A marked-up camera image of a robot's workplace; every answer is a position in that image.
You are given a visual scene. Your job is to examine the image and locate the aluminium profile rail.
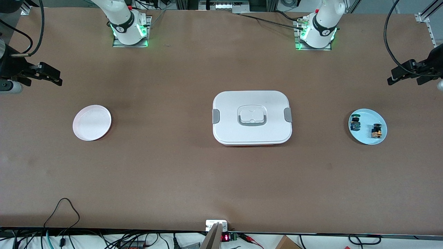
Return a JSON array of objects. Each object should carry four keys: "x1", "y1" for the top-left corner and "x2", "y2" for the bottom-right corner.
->
[{"x1": 415, "y1": 0, "x2": 443, "y2": 47}]

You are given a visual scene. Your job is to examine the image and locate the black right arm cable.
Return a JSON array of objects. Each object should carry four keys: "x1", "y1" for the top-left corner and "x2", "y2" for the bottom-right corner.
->
[{"x1": 0, "y1": 0, "x2": 45, "y2": 57}]

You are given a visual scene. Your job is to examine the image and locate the red clip wires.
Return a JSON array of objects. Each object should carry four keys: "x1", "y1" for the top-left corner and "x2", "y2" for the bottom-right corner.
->
[{"x1": 239, "y1": 233, "x2": 264, "y2": 249}]

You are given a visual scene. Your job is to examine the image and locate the white power strip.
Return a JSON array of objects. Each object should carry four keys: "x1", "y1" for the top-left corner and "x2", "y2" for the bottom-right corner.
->
[{"x1": 199, "y1": 0, "x2": 250, "y2": 11}]

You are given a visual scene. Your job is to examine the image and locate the white lidded container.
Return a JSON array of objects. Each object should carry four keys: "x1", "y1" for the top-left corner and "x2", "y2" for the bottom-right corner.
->
[{"x1": 212, "y1": 91, "x2": 293, "y2": 146}]

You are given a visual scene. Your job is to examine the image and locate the thin black looped cable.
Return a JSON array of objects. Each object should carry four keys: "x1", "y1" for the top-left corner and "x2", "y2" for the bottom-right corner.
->
[{"x1": 43, "y1": 198, "x2": 81, "y2": 230}]

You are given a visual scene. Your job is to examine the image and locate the pink round plate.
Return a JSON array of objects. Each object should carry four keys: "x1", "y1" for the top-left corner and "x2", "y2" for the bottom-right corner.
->
[{"x1": 73, "y1": 105, "x2": 112, "y2": 141}]

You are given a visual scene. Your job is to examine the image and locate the black cable on table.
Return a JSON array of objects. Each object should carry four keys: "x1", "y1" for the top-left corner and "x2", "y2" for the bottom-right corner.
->
[{"x1": 235, "y1": 13, "x2": 306, "y2": 30}]

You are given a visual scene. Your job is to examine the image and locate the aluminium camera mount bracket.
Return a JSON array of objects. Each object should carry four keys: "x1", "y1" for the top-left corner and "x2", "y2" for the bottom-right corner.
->
[{"x1": 201, "y1": 220, "x2": 229, "y2": 249}]

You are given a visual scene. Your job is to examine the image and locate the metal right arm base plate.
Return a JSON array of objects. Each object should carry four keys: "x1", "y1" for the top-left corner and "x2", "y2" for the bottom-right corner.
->
[{"x1": 112, "y1": 16, "x2": 152, "y2": 48}]

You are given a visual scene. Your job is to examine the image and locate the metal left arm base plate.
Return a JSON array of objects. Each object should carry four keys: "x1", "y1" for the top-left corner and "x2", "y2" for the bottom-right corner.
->
[{"x1": 294, "y1": 19, "x2": 332, "y2": 51}]

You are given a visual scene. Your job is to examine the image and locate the light blue round plate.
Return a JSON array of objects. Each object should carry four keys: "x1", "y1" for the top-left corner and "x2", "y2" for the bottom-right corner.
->
[{"x1": 348, "y1": 109, "x2": 388, "y2": 145}]

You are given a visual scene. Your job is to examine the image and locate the black cable loop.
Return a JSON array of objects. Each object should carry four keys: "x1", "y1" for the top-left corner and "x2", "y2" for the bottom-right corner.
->
[{"x1": 348, "y1": 234, "x2": 382, "y2": 245}]

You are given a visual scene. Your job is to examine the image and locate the brown cardboard piece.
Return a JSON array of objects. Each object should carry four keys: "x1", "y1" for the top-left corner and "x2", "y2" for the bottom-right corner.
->
[{"x1": 275, "y1": 235, "x2": 301, "y2": 249}]

